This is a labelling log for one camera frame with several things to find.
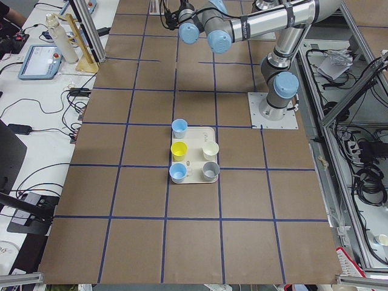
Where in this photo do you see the yellow plastic cup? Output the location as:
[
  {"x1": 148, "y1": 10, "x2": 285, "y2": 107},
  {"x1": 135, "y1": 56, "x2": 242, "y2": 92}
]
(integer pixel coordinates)
[{"x1": 170, "y1": 141, "x2": 188, "y2": 162}]

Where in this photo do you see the cream white plastic cup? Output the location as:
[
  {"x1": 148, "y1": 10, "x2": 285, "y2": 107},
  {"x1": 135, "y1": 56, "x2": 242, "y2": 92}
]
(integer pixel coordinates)
[{"x1": 202, "y1": 141, "x2": 219, "y2": 161}]

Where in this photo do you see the light blue cup far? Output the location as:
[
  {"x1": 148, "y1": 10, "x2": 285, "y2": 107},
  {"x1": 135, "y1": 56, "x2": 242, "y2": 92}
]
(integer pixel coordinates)
[{"x1": 171, "y1": 118, "x2": 188, "y2": 139}]

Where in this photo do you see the light blue cup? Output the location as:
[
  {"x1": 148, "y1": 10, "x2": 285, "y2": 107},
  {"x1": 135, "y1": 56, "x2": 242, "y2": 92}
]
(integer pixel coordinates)
[
  {"x1": 169, "y1": 162, "x2": 187, "y2": 183},
  {"x1": 171, "y1": 118, "x2": 188, "y2": 139}
]

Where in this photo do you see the grey plastic cup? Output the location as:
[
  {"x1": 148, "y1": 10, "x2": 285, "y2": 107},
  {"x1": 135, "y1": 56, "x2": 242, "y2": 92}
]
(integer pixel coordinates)
[{"x1": 202, "y1": 161, "x2": 220, "y2": 182}]

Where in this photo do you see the light blue cup near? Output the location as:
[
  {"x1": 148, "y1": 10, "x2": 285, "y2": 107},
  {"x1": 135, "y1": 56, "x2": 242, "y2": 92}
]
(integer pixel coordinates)
[{"x1": 169, "y1": 162, "x2": 187, "y2": 183}]

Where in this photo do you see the white plastic tray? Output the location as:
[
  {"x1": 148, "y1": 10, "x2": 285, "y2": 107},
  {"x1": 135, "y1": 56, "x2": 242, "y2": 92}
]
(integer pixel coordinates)
[{"x1": 172, "y1": 127, "x2": 218, "y2": 184}]

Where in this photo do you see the wooden rack stand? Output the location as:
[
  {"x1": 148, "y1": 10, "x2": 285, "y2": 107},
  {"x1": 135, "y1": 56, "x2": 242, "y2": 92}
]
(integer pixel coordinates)
[{"x1": 57, "y1": 13, "x2": 99, "y2": 73}]

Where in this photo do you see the beige water bottle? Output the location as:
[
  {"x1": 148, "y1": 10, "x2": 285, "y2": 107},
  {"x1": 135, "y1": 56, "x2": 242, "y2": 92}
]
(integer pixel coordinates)
[{"x1": 45, "y1": 13, "x2": 78, "y2": 64}]

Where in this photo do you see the crumpled white paper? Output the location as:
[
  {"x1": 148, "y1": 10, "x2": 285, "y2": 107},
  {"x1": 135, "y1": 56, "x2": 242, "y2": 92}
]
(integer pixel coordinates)
[{"x1": 317, "y1": 48, "x2": 353, "y2": 81}]

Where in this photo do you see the black power adapter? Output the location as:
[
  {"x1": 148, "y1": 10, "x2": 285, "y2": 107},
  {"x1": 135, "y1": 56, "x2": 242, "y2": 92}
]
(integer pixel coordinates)
[{"x1": 7, "y1": 124, "x2": 33, "y2": 135}]

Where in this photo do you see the blue teach pendant tablet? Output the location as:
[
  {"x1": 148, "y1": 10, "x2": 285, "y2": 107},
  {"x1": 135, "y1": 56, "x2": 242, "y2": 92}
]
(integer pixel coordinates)
[{"x1": 18, "y1": 45, "x2": 62, "y2": 81}]

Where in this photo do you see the black monitor stand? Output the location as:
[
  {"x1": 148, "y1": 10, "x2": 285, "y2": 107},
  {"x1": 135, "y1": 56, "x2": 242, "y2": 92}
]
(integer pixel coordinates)
[{"x1": 0, "y1": 120, "x2": 59, "y2": 236}]

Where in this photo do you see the aluminium frame post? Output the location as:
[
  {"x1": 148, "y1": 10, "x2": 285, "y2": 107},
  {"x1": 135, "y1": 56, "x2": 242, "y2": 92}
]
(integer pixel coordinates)
[{"x1": 69, "y1": 0, "x2": 106, "y2": 63}]

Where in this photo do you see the black cable bundle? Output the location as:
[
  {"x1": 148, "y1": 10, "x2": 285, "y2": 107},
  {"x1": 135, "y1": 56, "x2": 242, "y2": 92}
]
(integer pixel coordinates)
[{"x1": 351, "y1": 165, "x2": 388, "y2": 207}]

